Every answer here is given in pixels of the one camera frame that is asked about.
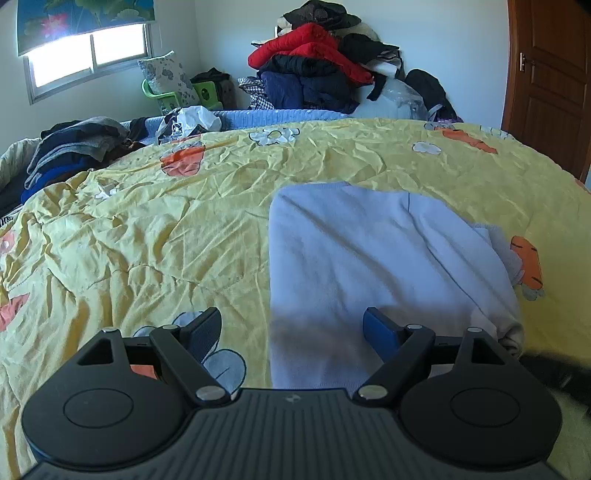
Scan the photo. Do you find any green plastic chair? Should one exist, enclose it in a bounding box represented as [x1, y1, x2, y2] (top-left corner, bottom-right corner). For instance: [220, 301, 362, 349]
[141, 79, 183, 115]

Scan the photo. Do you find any white quilted blanket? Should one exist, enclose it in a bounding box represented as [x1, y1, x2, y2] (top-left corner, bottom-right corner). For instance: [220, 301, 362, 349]
[0, 137, 42, 185]

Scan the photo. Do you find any houndstooth cloth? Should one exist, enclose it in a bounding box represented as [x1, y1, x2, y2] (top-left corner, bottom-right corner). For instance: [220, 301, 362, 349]
[238, 76, 275, 112]

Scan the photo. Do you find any cream fluffy garment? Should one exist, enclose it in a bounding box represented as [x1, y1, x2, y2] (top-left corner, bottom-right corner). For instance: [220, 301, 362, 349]
[344, 21, 382, 44]

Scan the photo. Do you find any stack of folded dark clothes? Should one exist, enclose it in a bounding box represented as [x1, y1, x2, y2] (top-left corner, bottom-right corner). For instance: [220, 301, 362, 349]
[21, 117, 148, 204]

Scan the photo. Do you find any blue knitted blanket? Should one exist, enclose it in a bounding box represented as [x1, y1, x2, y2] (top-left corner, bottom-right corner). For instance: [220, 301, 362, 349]
[139, 108, 352, 144]

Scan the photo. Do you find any white crumpled garment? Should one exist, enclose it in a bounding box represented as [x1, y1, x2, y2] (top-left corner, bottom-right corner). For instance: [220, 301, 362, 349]
[154, 105, 223, 141]

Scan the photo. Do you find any clear plastic bag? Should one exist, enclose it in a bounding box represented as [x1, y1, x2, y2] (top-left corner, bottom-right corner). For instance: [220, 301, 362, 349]
[353, 79, 430, 121]

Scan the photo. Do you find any dark patterned garment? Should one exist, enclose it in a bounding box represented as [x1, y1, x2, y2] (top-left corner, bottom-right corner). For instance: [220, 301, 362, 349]
[283, 0, 362, 31]

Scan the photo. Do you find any black puffer jacket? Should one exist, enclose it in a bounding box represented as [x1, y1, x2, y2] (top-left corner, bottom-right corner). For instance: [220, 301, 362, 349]
[259, 54, 342, 79]

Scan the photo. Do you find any light purple long-sleeve shirt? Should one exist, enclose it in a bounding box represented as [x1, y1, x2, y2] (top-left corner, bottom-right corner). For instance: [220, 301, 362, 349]
[268, 181, 526, 391]

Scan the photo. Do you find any black garment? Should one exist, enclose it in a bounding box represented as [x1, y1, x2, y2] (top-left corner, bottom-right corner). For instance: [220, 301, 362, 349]
[339, 33, 407, 102]

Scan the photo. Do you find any grey floral pillow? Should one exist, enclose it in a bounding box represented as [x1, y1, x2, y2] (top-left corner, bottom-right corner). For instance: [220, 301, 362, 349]
[137, 51, 199, 109]

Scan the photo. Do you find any window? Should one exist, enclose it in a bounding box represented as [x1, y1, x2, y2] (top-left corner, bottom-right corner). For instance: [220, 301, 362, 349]
[23, 22, 155, 104]

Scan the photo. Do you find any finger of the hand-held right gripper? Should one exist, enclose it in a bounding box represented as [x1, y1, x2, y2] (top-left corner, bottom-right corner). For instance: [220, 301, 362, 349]
[523, 352, 591, 411]

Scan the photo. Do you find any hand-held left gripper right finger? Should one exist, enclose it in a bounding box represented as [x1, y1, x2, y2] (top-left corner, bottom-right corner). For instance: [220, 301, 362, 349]
[353, 307, 522, 407]

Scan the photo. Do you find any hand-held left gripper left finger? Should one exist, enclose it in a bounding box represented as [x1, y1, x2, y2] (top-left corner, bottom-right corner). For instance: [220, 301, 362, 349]
[76, 307, 232, 407]

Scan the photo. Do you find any yellow printed quilt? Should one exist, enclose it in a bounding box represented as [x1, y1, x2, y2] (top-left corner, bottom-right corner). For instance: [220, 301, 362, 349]
[0, 117, 591, 480]

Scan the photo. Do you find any lotus print window blind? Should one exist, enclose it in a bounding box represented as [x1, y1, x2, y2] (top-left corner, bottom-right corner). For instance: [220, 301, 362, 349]
[17, 0, 157, 57]

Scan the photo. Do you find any navy jacket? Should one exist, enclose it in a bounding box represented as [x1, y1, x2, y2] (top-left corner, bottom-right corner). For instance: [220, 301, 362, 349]
[259, 69, 358, 116]

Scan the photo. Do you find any green plastic stool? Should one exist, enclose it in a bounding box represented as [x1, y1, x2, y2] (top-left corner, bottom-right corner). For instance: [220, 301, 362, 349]
[191, 80, 225, 112]

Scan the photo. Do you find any brown wooden door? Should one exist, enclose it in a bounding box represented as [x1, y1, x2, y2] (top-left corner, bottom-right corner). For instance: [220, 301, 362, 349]
[500, 0, 591, 185]

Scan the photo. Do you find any red jacket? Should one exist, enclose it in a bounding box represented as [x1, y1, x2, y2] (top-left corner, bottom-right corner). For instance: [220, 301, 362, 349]
[248, 23, 375, 86]

